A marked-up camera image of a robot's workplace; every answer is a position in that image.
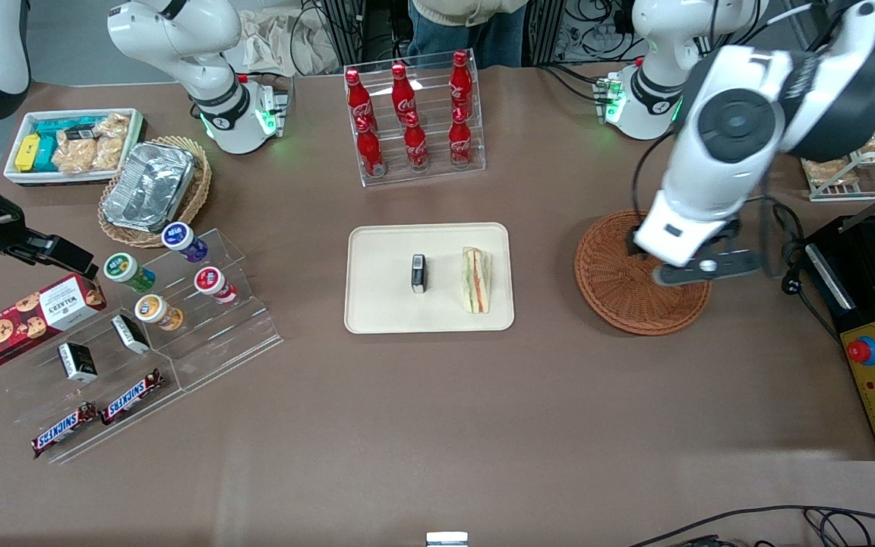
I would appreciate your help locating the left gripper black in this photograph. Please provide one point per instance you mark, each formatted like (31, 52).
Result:
(632, 246)

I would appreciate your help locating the triangular sandwich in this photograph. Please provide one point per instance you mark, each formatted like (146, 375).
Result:
(475, 281)

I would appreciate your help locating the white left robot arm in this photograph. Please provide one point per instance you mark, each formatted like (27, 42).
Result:
(726, 121)

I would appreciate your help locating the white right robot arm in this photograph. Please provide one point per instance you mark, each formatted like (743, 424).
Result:
(210, 106)

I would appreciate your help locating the round brown wicker basket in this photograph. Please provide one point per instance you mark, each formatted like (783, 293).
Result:
(612, 292)

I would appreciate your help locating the aluminium foil tray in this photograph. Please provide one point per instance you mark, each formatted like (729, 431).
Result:
(150, 186)

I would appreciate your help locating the oval light wicker basket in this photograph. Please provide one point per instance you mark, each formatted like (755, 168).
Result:
(198, 190)

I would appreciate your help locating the cream rectangular tray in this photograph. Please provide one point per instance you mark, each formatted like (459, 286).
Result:
(377, 304)

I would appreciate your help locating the green yogurt cup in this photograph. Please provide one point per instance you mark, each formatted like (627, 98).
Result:
(126, 270)

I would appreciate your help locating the red cookie box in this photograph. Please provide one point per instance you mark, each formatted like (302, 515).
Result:
(27, 319)

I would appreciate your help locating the white plastic bin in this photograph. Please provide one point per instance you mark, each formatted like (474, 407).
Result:
(27, 176)

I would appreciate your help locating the clear cracker bag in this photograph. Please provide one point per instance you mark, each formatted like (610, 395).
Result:
(115, 125)
(108, 153)
(75, 156)

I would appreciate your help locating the short teal snack box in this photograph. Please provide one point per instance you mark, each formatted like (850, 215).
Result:
(46, 154)

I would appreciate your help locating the small black white carton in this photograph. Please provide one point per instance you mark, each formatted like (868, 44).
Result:
(77, 362)
(131, 334)

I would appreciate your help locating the yellow snack box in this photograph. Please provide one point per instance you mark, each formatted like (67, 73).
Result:
(27, 153)

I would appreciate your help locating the orange yogurt cup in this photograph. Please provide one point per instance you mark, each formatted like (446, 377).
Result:
(155, 311)

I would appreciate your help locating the purple yogurt cup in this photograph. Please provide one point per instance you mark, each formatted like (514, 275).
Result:
(181, 239)

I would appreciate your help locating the small black packet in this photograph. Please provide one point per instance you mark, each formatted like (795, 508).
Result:
(80, 133)

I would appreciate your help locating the long teal snack box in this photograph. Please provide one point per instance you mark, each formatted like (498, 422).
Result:
(58, 125)

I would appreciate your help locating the red yogurt cup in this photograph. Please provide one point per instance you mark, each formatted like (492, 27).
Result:
(213, 283)

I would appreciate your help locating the snickers chocolate bar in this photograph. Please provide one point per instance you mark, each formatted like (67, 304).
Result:
(63, 430)
(132, 396)

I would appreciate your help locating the clear acrylic stepped stand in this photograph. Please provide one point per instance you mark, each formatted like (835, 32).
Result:
(240, 334)

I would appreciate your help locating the red cola bottle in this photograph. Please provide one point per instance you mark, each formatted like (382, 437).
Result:
(461, 83)
(358, 102)
(415, 146)
(460, 140)
(404, 95)
(370, 152)

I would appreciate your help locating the clear acrylic bottle rack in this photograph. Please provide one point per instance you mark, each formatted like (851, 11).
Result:
(437, 176)

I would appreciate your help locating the small black box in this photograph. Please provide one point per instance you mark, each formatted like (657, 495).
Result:
(418, 275)

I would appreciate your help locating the black tabletop appliance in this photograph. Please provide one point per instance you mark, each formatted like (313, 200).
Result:
(859, 296)

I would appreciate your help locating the red emergency stop button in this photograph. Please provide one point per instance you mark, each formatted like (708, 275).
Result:
(863, 350)

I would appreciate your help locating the person in beige sweater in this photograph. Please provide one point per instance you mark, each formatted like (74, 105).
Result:
(468, 30)

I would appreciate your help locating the beige crumpled paper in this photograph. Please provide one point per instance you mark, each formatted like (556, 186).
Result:
(270, 45)

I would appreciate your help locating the grey device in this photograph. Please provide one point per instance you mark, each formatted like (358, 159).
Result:
(446, 540)

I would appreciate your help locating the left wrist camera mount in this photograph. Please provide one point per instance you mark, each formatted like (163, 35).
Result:
(734, 265)

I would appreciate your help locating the black metal frame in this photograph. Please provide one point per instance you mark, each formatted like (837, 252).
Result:
(346, 30)
(548, 30)

